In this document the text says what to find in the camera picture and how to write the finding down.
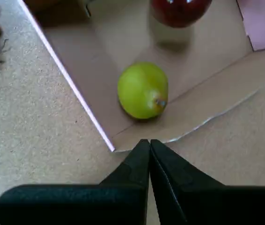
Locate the green toy pear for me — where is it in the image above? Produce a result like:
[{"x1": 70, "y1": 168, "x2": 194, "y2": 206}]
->
[{"x1": 117, "y1": 61, "x2": 169, "y2": 120}]

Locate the pink cardboard box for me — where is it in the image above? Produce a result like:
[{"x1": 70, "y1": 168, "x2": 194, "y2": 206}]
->
[{"x1": 17, "y1": 0, "x2": 265, "y2": 153}]

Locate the red toy apple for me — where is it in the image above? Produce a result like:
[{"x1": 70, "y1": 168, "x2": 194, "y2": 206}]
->
[{"x1": 149, "y1": 0, "x2": 213, "y2": 29}]

